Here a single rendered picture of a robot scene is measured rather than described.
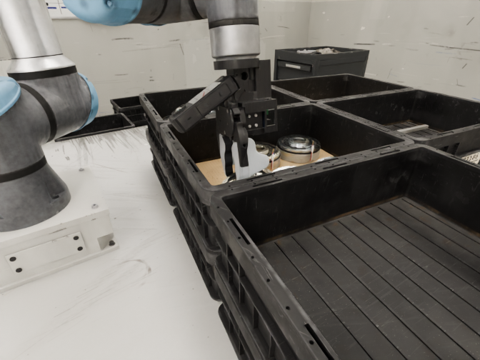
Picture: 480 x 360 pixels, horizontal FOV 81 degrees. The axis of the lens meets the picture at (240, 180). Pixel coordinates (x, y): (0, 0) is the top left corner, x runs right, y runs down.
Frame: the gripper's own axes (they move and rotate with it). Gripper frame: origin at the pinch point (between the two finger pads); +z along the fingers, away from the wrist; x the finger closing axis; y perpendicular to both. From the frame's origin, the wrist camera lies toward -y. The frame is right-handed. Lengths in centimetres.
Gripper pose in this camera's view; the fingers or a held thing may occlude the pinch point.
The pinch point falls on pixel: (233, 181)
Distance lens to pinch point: 50.6
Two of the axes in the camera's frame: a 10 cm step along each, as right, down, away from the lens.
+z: 0.7, 9.2, 3.8
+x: -4.2, -3.2, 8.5
